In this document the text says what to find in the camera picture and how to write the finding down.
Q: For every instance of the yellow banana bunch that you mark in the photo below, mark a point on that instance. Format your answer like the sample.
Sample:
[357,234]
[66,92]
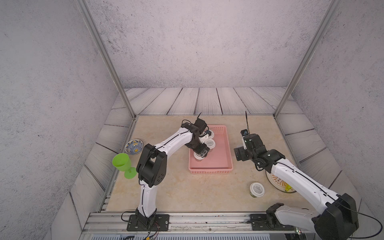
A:
[289,189]

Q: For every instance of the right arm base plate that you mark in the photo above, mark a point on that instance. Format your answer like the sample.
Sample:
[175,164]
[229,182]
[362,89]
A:
[266,222]

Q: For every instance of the aluminium frame post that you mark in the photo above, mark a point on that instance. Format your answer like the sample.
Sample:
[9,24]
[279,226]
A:
[319,33]
[89,21]

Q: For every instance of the yogurt cup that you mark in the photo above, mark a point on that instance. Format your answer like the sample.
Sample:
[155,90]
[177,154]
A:
[198,157]
[210,134]
[211,144]
[257,190]

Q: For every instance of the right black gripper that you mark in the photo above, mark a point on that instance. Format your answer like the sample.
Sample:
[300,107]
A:
[241,150]

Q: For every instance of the aluminium front rail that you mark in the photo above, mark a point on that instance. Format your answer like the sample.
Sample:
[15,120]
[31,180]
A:
[188,226]

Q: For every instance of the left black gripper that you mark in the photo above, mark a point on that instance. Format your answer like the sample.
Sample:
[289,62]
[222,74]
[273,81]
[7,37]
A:
[201,149]

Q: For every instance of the orange patterned plate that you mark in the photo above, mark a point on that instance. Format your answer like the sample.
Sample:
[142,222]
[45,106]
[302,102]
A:
[277,182]

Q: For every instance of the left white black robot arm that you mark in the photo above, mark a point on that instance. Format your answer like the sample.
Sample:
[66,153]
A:
[152,165]

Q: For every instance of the left aluminium frame post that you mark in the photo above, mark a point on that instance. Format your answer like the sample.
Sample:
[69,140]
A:
[89,21]

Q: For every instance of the blue yellow patterned bowl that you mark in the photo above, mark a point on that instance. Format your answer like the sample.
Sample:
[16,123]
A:
[134,147]

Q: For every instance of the green plastic cup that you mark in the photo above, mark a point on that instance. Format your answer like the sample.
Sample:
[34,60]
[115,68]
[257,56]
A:
[123,163]

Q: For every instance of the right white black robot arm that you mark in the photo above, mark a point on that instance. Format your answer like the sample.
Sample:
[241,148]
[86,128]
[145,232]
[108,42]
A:
[335,216]

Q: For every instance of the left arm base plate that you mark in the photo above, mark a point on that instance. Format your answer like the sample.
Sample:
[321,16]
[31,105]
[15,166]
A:
[156,222]

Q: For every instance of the pink perforated plastic basket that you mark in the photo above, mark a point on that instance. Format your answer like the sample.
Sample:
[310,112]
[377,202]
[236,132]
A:
[219,159]

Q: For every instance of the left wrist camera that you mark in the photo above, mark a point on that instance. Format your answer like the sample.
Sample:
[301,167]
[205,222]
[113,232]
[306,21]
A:
[203,138]

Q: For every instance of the right aluminium frame post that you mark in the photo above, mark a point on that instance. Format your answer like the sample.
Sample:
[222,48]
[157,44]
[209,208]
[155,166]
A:
[319,33]

